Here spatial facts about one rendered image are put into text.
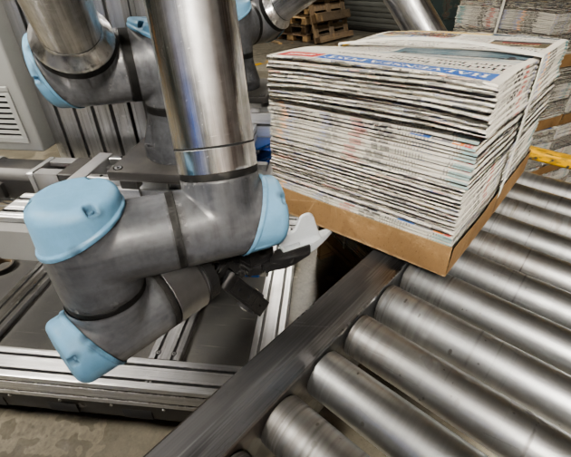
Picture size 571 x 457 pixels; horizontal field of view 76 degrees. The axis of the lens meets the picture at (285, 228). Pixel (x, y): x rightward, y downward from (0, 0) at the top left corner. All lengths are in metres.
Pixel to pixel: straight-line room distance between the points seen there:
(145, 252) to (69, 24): 0.35
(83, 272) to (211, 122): 0.16
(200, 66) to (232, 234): 0.14
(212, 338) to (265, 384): 0.81
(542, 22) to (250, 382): 1.43
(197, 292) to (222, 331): 0.77
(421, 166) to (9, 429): 1.36
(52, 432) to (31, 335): 0.29
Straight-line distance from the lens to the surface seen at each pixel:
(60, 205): 0.33
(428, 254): 0.47
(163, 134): 0.72
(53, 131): 1.07
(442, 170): 0.43
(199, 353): 1.15
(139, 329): 0.40
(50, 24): 0.60
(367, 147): 0.47
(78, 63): 0.65
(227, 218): 0.33
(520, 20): 1.61
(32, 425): 1.46
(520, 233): 0.65
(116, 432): 1.34
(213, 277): 0.44
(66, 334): 0.40
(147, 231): 0.33
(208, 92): 0.32
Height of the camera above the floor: 1.12
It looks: 35 degrees down
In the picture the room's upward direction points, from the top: straight up
